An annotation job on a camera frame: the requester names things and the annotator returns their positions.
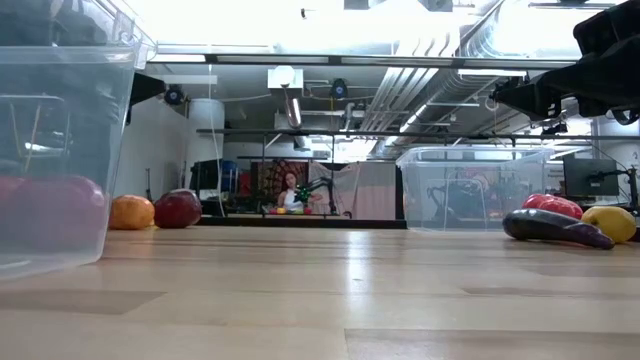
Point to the purple eggplant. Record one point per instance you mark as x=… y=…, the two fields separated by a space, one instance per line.
x=550 y=227

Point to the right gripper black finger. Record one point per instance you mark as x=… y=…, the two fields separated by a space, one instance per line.
x=530 y=97

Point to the black ceiling camera cluster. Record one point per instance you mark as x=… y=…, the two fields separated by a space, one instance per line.
x=555 y=129

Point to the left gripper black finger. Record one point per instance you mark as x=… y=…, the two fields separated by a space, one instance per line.
x=142 y=90

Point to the black background monitor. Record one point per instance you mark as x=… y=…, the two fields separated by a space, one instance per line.
x=590 y=177
x=205 y=175

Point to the black metal table frame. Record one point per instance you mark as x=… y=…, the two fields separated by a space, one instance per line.
x=300 y=222

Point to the clear plastic bin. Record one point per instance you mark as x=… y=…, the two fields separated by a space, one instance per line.
x=115 y=150
x=500 y=165

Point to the dark red apple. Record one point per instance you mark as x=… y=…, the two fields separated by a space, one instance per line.
x=177 y=210

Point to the red round fruit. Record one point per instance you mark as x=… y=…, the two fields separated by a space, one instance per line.
x=60 y=215

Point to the blue barrel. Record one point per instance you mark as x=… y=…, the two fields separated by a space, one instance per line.
x=230 y=175

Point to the white lamp box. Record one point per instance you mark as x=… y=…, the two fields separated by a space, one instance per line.
x=285 y=77

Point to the shiny metal pipe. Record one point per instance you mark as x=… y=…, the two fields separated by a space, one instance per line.
x=293 y=112

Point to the red bell pepper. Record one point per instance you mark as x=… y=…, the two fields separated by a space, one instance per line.
x=552 y=204

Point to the ceiling light fixture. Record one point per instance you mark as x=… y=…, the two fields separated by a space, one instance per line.
x=570 y=5

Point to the pale hanging curtain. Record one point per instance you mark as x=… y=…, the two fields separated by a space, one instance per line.
x=370 y=190

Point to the silver ceiling ducts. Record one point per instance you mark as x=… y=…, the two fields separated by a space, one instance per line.
x=400 y=90

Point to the grey overhead crossbar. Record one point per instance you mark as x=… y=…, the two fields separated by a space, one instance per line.
x=350 y=60

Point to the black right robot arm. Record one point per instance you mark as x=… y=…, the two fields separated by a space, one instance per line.
x=615 y=30

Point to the black tripod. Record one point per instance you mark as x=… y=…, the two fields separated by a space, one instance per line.
x=148 y=185

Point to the round black ceiling device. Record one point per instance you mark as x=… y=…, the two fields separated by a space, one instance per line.
x=339 y=89
x=173 y=95

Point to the person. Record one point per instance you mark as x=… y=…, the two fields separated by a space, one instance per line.
x=290 y=197

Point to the yellow lemon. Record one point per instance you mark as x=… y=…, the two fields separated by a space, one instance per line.
x=612 y=223

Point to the red patterned poster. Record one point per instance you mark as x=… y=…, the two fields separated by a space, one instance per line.
x=270 y=175

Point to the black rack bar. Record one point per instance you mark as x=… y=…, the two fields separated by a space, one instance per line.
x=350 y=133

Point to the orange round fruit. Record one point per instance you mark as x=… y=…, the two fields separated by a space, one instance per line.
x=131 y=212

